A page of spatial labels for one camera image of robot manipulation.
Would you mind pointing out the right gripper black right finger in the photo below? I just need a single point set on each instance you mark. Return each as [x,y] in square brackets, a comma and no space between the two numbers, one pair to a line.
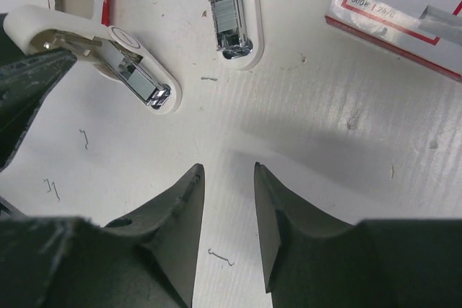
[312,259]

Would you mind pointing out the loose bent staple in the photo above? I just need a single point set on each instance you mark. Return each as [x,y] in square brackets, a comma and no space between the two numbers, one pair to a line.
[86,142]
[212,253]
[52,188]

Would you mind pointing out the red white staple box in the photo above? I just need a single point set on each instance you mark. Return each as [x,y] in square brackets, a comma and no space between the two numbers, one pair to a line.
[427,32]

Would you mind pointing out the pink white mini stapler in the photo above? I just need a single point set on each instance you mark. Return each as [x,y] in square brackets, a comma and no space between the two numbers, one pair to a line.
[238,32]

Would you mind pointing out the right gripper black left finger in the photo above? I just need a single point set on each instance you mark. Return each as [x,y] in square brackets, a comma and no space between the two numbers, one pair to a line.
[146,258]

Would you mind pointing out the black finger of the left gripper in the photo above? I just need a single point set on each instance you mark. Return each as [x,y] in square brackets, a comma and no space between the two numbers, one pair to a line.
[26,81]

